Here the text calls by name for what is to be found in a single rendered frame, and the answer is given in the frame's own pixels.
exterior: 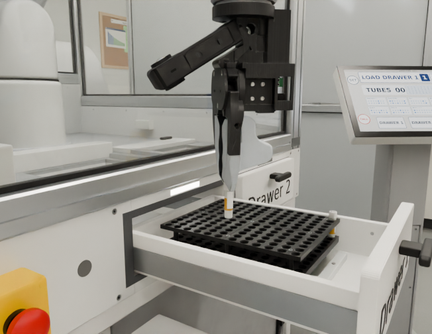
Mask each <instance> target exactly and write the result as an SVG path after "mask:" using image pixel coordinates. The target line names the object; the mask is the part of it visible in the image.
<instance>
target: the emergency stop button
mask: <svg viewBox="0 0 432 334"><path fill-rule="evenodd" d="M49 328H50V317H49V315H48V314H47V313H46V312H45V311H44V310H42V309H39V308H37V307H32V308H29V309H26V310H24V311H22V312H20V313H19V314H18V315H17V316H16V317H15V318H14V319H13V320H12V322H11V324H10V325H9V328H8V330H7V334H48V332H49Z"/></svg>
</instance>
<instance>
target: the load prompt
mask: <svg viewBox="0 0 432 334"><path fill-rule="evenodd" d="M357 73H358V76H359V80H360V82H361V83H432V72H357Z"/></svg>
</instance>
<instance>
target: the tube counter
mask: <svg viewBox="0 0 432 334"><path fill-rule="evenodd" d="M393 87H394V89H395V92H396V95H432V85H393Z"/></svg>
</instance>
